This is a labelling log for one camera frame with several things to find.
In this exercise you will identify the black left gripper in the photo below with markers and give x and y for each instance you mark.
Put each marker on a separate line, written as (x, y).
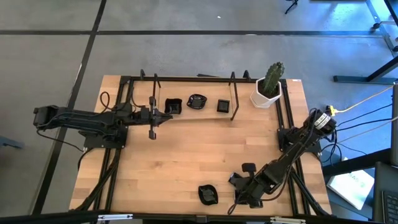
(152, 116)

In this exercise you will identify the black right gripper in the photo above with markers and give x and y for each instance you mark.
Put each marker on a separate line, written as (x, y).
(264, 183)

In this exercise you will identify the black wavy square mini plate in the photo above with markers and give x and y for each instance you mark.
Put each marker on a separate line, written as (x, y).
(173, 106)

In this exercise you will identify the black leaf-shaped mini plate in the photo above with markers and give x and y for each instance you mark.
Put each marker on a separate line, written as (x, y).
(208, 194)
(196, 101)

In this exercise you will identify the black square tray stack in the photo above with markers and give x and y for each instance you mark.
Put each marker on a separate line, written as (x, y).
(223, 106)

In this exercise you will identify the black small square mini plate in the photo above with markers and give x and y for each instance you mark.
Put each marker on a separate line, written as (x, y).
(239, 198)
(234, 180)

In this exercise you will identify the white faceted plant pot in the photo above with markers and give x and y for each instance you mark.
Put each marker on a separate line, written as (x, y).
(258, 99)

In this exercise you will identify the black rig bar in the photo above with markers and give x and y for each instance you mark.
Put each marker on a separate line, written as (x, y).
(155, 219)

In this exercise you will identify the green cactus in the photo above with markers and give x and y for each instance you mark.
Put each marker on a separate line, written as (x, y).
(273, 77)

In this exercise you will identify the dark laptop keyboard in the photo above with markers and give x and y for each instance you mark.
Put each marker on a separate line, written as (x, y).
(388, 199)

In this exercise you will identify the black desk foot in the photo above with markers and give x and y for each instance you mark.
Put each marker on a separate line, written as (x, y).
(357, 79)

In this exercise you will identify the grey-blue desk foot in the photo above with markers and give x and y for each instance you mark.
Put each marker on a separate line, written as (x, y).
(9, 143)

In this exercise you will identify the dark desk monitor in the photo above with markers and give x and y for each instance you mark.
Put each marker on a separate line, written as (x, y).
(395, 130)

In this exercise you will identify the black tripod foot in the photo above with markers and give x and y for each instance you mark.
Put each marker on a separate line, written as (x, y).
(292, 4)

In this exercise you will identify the wooden shelf with black frame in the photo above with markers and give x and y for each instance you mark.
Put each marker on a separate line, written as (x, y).
(202, 115)

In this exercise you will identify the silver rig bracket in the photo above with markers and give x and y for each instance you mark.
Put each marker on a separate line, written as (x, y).
(115, 217)
(287, 220)

